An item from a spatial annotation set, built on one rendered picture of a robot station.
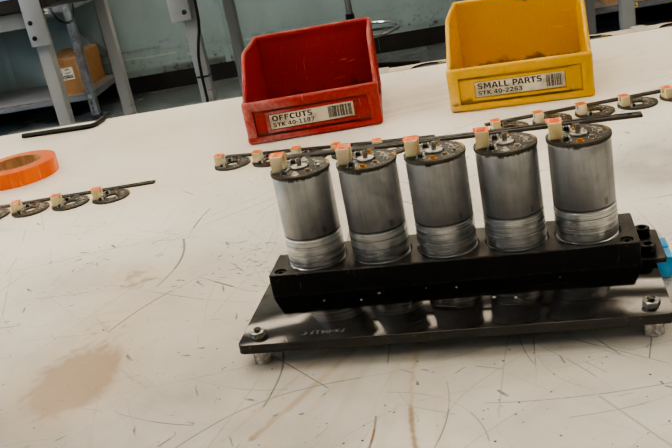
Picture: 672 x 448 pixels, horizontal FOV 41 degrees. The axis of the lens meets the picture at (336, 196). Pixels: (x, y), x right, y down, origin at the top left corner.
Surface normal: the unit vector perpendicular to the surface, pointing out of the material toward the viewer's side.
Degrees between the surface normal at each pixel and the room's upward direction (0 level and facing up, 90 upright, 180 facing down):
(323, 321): 0
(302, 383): 0
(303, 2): 90
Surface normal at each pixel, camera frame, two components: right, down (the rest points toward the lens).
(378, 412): -0.18, -0.93
